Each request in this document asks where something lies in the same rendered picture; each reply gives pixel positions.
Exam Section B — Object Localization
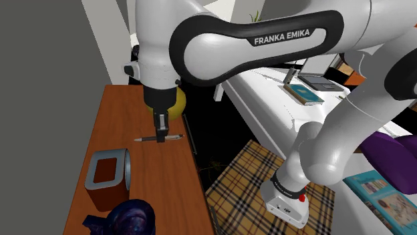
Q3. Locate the grey laptop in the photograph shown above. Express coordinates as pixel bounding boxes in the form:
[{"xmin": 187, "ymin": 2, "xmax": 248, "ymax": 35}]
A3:
[{"xmin": 297, "ymin": 53, "xmax": 345, "ymax": 92}]

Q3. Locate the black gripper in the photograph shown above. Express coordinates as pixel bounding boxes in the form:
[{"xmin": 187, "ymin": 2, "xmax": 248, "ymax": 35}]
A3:
[{"xmin": 142, "ymin": 84, "xmax": 179, "ymax": 144}]

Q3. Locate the brown wooden table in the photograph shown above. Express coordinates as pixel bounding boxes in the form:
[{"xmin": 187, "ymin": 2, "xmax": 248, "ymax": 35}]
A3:
[{"xmin": 62, "ymin": 84, "xmax": 217, "ymax": 235}]

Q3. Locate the black and silver pen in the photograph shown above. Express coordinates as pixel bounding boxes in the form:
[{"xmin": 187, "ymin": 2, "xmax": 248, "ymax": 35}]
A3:
[{"xmin": 134, "ymin": 134, "xmax": 185, "ymax": 143}]

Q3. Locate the purple cushion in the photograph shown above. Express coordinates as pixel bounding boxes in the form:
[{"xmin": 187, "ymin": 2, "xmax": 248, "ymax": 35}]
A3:
[{"xmin": 358, "ymin": 130, "xmax": 417, "ymax": 196}]

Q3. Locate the teal book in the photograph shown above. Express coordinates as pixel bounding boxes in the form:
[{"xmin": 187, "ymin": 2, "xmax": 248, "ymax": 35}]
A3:
[{"xmin": 282, "ymin": 83, "xmax": 325, "ymax": 107}]

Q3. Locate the brown bin with grey rim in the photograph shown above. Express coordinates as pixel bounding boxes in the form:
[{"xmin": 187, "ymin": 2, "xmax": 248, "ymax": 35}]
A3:
[{"xmin": 84, "ymin": 148, "xmax": 132, "ymax": 213}]

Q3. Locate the white desk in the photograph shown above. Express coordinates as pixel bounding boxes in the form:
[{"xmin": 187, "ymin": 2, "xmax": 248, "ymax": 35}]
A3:
[{"xmin": 213, "ymin": 63, "xmax": 412, "ymax": 164}]

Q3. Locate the light blue illustrated book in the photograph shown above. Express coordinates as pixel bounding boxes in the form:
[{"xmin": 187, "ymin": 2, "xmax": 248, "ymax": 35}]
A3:
[{"xmin": 342, "ymin": 169, "xmax": 417, "ymax": 235}]

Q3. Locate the yellow ball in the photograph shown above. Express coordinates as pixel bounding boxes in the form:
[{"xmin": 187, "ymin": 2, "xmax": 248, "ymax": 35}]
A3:
[{"xmin": 145, "ymin": 87, "xmax": 188, "ymax": 123}]

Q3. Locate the small grey upright phone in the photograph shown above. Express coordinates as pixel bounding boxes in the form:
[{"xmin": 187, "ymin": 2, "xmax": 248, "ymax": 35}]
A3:
[{"xmin": 282, "ymin": 67, "xmax": 298, "ymax": 85}]

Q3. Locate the dark blue galaxy mug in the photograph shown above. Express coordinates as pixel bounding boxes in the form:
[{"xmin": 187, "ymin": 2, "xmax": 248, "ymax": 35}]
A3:
[{"xmin": 82, "ymin": 198, "xmax": 157, "ymax": 235}]

